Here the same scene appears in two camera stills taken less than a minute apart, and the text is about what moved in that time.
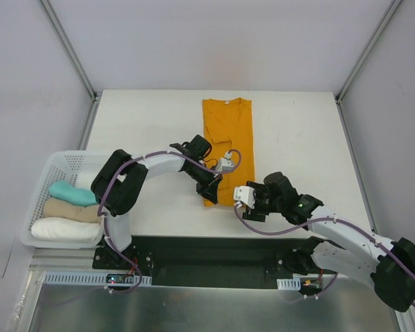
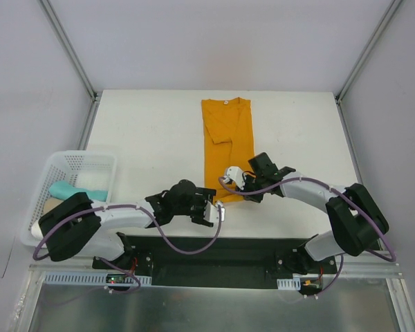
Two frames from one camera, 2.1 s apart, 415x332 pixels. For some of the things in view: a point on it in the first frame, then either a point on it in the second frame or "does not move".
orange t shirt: x=227 y=124 does not move
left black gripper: x=209 y=187 to x=200 y=209
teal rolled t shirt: x=80 y=196 does not move
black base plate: x=208 y=262 does not move
